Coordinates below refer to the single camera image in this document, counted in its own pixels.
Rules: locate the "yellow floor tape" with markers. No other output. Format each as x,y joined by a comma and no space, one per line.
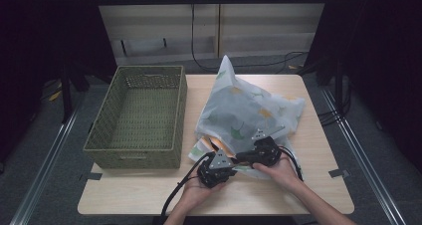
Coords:
55,95

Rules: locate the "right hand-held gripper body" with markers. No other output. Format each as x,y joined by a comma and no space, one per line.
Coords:
267,152

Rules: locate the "black horizontal bar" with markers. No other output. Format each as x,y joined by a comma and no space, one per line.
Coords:
212,0

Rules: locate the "grey tape piece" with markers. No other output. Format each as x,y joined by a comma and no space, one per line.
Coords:
91,176
338,173

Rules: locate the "leaf-print mesh laundry bag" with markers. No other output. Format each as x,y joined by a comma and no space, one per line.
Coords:
239,112

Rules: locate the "small black wall bracket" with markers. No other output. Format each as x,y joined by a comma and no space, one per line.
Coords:
123,47
164,42

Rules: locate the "black metal stand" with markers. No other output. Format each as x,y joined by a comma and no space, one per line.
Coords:
66,95
338,85

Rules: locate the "black curtain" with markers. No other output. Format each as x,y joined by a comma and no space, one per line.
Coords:
381,52
40,52

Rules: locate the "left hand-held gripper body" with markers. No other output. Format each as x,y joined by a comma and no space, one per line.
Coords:
217,172

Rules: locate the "green woven basket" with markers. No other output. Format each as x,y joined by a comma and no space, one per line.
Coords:
106,128

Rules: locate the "person's left hand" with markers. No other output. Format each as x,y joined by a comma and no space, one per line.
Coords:
199,193

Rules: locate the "metal floor rail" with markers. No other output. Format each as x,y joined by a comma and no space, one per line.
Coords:
46,165
361,162

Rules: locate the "person's right hand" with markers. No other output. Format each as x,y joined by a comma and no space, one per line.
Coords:
282,173

